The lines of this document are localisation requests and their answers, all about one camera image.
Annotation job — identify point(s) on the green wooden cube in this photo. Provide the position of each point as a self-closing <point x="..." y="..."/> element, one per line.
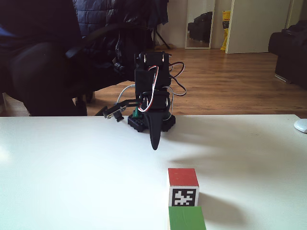
<point x="185" y="219"/>

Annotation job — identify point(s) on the red cube with marker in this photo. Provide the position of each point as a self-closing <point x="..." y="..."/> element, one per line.
<point x="182" y="178"/>

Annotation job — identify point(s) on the green clamp piece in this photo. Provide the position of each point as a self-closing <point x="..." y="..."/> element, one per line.
<point x="136" y="113"/>

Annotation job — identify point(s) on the black office chair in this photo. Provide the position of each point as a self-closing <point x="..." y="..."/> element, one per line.
<point x="100" y="36"/>

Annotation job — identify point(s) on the white framed mirror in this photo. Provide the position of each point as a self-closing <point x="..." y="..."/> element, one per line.
<point x="200" y="24"/>

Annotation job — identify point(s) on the dark hanging jacket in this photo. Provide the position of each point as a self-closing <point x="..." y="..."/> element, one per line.
<point x="124" y="12"/>

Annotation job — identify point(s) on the yellow bag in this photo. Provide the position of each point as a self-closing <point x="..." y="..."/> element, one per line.
<point x="225" y="26"/>

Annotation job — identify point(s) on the white door panel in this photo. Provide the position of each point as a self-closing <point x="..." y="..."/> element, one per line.
<point x="259" y="24"/>

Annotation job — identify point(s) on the person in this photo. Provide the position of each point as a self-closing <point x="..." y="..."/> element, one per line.
<point x="31" y="60"/>

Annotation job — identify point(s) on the black sofa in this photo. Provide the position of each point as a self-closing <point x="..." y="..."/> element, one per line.
<point x="290" y="52"/>

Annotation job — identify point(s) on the white rounded object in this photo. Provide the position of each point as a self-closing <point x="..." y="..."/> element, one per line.
<point x="301" y="125"/>

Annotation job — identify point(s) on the black camera on bracket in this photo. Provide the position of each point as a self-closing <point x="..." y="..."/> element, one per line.
<point x="114" y="112"/>

